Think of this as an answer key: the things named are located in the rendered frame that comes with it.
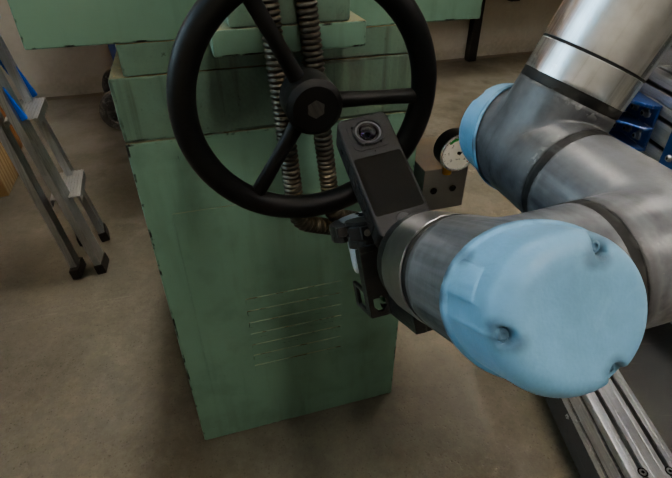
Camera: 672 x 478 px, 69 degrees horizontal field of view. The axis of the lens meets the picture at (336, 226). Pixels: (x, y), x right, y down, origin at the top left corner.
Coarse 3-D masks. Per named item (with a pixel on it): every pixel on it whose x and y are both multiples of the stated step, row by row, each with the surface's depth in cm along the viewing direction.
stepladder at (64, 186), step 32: (0, 64) 131; (0, 96) 118; (32, 96) 138; (0, 128) 123; (32, 128) 129; (64, 160) 148; (32, 192) 134; (64, 192) 138; (96, 224) 163; (64, 256) 147; (96, 256) 149
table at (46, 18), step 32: (32, 0) 54; (64, 0) 55; (96, 0) 56; (128, 0) 57; (160, 0) 58; (192, 0) 59; (352, 0) 64; (416, 0) 67; (448, 0) 68; (480, 0) 69; (32, 32) 56; (64, 32) 57; (96, 32) 58; (128, 32) 59; (160, 32) 60; (224, 32) 53; (256, 32) 54; (288, 32) 55; (352, 32) 57
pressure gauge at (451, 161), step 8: (456, 128) 75; (440, 136) 75; (448, 136) 74; (456, 136) 73; (440, 144) 75; (448, 144) 74; (456, 144) 74; (440, 152) 74; (448, 152) 75; (456, 152) 75; (440, 160) 75; (448, 160) 75; (456, 160) 76; (464, 160) 76; (448, 168) 76; (456, 168) 77
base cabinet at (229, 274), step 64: (256, 128) 71; (192, 192) 73; (192, 256) 79; (256, 256) 82; (320, 256) 87; (192, 320) 87; (256, 320) 91; (320, 320) 95; (384, 320) 101; (192, 384) 96; (256, 384) 101; (320, 384) 107; (384, 384) 114
